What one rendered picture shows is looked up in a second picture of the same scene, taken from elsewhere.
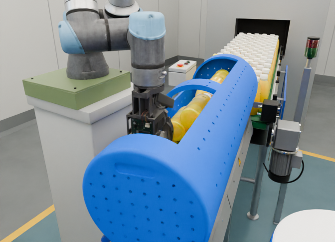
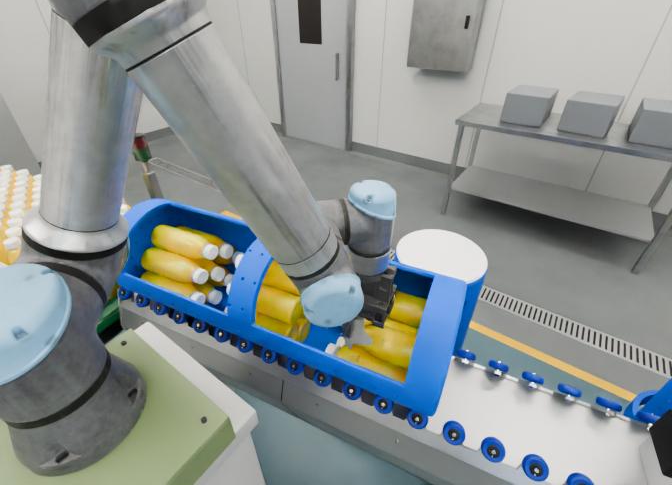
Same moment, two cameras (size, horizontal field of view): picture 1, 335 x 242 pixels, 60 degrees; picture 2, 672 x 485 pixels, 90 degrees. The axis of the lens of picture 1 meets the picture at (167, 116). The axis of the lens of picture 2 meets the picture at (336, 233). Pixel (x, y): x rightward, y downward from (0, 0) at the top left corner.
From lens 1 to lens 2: 0.86 m
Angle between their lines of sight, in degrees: 74
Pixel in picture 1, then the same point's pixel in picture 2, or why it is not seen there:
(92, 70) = (134, 383)
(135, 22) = (392, 204)
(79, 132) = (226, 470)
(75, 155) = not seen: outside the picture
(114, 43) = not seen: hidden behind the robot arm
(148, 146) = (454, 290)
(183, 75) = not seen: hidden behind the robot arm
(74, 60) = (95, 413)
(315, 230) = (419, 258)
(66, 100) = (209, 455)
